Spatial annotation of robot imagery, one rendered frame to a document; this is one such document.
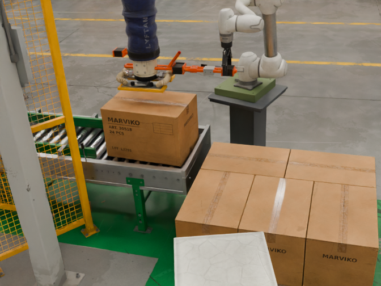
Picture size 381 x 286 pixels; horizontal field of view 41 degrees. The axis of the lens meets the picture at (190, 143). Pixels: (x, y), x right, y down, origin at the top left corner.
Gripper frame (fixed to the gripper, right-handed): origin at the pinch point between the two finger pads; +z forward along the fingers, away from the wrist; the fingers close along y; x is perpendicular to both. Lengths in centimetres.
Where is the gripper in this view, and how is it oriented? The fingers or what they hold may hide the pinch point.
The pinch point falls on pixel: (227, 70)
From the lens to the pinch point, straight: 348.9
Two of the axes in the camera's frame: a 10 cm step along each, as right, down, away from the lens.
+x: 9.6, 0.9, -2.7
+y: -2.8, 4.9, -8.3
